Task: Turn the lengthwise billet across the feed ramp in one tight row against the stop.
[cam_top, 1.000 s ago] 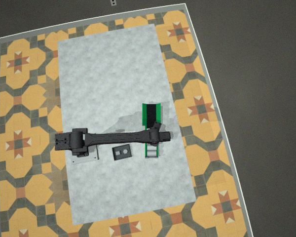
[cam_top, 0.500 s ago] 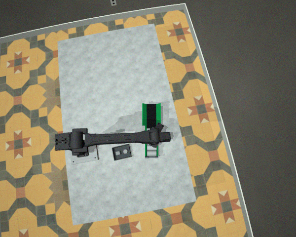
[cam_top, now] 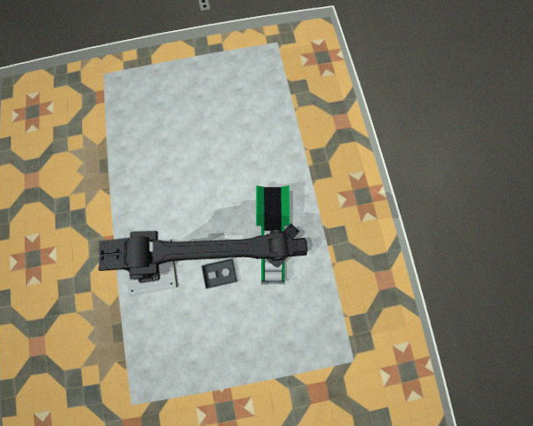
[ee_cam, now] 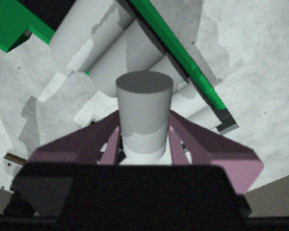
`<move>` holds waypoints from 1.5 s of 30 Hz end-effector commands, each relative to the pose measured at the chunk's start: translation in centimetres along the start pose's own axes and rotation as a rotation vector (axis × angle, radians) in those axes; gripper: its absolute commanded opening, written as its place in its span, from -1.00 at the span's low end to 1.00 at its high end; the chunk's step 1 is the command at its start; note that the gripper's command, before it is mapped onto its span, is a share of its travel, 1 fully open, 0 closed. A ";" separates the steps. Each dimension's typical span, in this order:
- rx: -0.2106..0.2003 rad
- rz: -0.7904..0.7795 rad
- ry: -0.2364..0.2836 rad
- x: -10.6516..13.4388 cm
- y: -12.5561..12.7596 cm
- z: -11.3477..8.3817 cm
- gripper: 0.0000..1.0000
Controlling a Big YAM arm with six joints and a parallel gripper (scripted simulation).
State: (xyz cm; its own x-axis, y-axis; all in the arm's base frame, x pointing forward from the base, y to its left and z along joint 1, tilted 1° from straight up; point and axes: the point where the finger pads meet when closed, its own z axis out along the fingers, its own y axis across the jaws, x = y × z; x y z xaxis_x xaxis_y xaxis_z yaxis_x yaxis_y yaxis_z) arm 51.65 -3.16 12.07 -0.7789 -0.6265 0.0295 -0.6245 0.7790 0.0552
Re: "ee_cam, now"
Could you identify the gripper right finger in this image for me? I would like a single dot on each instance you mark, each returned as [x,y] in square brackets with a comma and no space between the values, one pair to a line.
[241,163]

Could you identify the white cylinder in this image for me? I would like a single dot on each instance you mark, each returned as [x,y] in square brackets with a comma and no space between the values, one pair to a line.
[89,29]
[207,117]
[189,100]

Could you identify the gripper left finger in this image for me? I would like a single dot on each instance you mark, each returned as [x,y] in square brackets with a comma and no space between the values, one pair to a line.
[82,146]

